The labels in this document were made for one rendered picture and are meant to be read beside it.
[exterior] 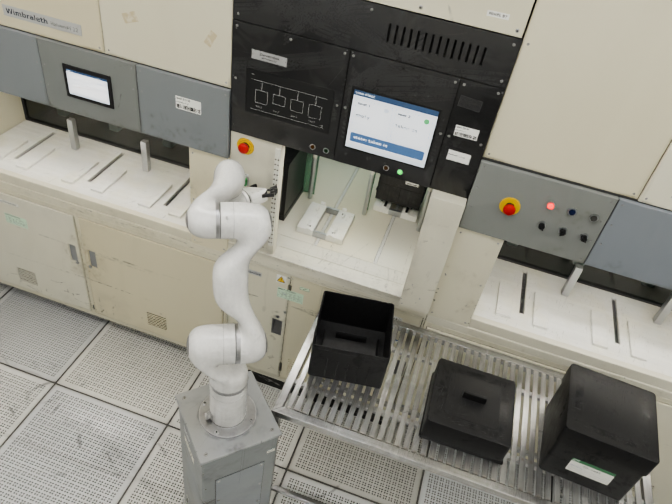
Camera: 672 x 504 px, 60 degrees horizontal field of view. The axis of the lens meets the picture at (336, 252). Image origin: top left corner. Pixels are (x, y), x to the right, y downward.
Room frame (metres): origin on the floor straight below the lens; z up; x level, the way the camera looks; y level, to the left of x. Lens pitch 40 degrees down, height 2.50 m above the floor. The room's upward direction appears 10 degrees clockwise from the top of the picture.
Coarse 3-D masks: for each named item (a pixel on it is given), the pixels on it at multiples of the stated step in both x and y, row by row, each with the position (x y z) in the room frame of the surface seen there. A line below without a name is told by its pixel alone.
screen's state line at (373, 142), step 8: (352, 136) 1.77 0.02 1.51; (360, 136) 1.77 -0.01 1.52; (368, 144) 1.76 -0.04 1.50; (376, 144) 1.75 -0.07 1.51; (384, 144) 1.75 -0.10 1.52; (392, 144) 1.74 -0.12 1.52; (400, 152) 1.74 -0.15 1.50; (408, 152) 1.73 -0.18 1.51; (416, 152) 1.73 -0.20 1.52; (424, 152) 1.72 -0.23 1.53
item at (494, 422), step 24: (432, 384) 1.35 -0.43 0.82; (456, 384) 1.33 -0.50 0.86; (480, 384) 1.35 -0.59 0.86; (504, 384) 1.37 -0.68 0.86; (432, 408) 1.21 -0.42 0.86; (456, 408) 1.23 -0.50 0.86; (480, 408) 1.25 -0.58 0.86; (504, 408) 1.27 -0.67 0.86; (432, 432) 1.16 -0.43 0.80; (456, 432) 1.14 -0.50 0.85; (480, 432) 1.15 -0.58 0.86; (504, 432) 1.17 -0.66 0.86; (480, 456) 1.12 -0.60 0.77; (504, 456) 1.12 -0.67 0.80
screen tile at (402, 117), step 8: (400, 112) 1.74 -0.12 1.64; (408, 112) 1.74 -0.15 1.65; (400, 120) 1.74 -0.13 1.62; (408, 120) 1.74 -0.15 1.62; (416, 120) 1.73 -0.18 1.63; (432, 120) 1.72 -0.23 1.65; (392, 128) 1.75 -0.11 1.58; (424, 128) 1.73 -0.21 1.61; (392, 136) 1.75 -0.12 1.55; (400, 136) 1.74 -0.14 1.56; (408, 136) 1.74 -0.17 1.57; (416, 136) 1.73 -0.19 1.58; (424, 136) 1.73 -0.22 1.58; (416, 144) 1.73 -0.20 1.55; (424, 144) 1.73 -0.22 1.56
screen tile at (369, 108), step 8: (360, 104) 1.77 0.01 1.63; (368, 104) 1.76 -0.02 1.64; (376, 104) 1.76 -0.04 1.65; (360, 112) 1.77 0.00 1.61; (368, 112) 1.76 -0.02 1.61; (376, 112) 1.76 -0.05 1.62; (360, 120) 1.77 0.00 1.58; (384, 120) 1.75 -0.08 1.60; (352, 128) 1.77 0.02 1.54; (360, 128) 1.77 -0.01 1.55; (368, 128) 1.76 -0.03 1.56; (376, 128) 1.76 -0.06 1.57; (384, 128) 1.75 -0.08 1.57; (384, 136) 1.75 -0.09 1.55
